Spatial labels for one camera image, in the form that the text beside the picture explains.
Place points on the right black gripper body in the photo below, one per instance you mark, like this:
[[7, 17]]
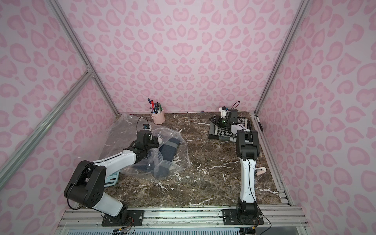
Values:
[[232, 118]]

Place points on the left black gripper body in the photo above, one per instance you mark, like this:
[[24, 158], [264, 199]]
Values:
[[151, 144]]

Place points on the houndstooth black white blanket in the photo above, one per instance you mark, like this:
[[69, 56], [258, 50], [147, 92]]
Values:
[[242, 120]]

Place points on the grey black checked blanket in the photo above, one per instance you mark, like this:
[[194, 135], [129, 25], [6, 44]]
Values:
[[215, 137]]

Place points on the navy blue plaid blanket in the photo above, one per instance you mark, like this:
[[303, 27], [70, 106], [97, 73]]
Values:
[[158, 161]]

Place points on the clear plastic vacuum bag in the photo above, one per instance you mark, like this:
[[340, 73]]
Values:
[[123, 132]]

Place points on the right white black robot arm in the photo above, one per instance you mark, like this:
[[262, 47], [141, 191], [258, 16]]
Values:
[[247, 150]]

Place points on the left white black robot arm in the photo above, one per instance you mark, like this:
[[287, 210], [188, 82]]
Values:
[[86, 186]]

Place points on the white pink bag clip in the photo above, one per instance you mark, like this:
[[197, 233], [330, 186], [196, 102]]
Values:
[[260, 171]]

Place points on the pink metal pen cup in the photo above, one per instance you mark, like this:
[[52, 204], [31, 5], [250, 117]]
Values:
[[158, 118]]

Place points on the teal white calculator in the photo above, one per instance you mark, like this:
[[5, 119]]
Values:
[[112, 179]]

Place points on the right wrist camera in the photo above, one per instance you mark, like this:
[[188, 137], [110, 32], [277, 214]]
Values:
[[223, 112]]

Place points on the black marker on rail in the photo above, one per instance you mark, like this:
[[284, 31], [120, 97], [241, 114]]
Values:
[[259, 123]]

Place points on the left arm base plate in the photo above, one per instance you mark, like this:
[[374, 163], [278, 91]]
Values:
[[124, 218]]

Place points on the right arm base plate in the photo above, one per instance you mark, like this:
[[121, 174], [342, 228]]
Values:
[[234, 217]]

